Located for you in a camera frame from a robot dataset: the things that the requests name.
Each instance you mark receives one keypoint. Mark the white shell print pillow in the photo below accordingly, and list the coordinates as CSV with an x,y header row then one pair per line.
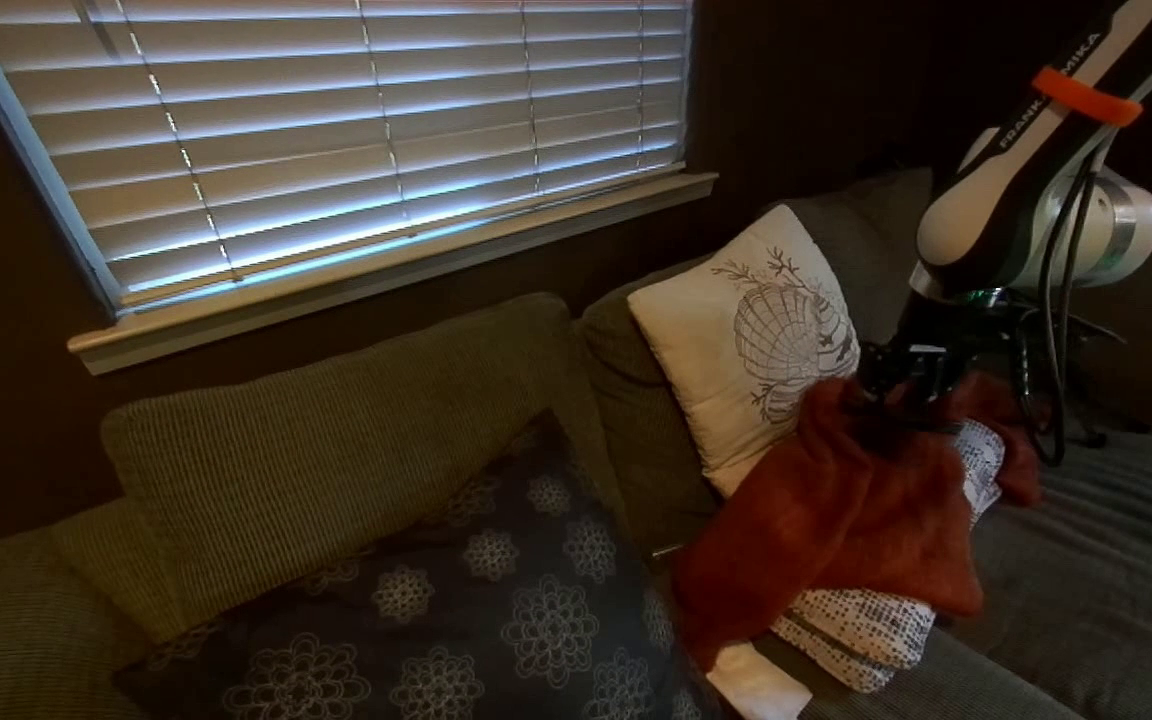
x,y
722,345

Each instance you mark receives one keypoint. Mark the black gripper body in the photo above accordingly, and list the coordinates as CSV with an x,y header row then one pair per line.
x,y
941,342

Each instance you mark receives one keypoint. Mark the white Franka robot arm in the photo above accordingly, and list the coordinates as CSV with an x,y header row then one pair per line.
x,y
1069,173

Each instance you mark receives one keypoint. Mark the dark grey floral pillow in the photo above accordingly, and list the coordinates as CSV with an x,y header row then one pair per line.
x,y
468,602

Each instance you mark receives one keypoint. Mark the beige window sill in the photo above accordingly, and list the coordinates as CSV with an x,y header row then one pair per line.
x,y
377,260

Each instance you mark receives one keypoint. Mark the grey green sofa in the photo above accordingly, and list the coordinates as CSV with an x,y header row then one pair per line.
x,y
339,441

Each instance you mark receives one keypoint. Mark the rust brown fleece blanket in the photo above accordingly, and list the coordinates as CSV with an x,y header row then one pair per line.
x,y
856,520

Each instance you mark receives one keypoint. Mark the white window blind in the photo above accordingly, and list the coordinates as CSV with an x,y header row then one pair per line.
x,y
363,122

